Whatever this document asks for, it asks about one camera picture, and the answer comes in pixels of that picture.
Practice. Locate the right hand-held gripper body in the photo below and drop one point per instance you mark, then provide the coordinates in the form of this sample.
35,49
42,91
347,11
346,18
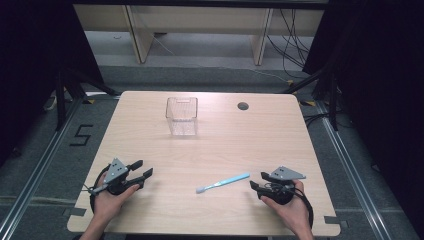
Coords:
280,191

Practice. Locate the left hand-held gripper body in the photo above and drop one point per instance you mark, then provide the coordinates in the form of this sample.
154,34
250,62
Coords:
116,173

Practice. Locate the light blue toothbrush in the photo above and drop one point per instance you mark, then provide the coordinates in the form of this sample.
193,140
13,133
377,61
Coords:
224,182

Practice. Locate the clear plastic container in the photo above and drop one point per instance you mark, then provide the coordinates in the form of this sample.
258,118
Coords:
182,116

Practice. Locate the person's right hand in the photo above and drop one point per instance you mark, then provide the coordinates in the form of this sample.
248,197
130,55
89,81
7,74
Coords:
291,213

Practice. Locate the person's left hand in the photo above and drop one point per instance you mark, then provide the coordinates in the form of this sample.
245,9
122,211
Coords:
108,201

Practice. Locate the black metal stand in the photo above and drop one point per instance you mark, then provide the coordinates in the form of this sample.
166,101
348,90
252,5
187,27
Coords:
61,100
333,100

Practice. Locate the black curtain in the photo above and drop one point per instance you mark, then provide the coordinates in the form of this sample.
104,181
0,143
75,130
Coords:
33,66
383,83

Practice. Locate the beige wooden shelf unit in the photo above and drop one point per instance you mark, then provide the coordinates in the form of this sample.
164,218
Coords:
200,20

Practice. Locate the metal floor rail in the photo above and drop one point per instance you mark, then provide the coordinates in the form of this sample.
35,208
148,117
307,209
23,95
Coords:
353,173
36,170

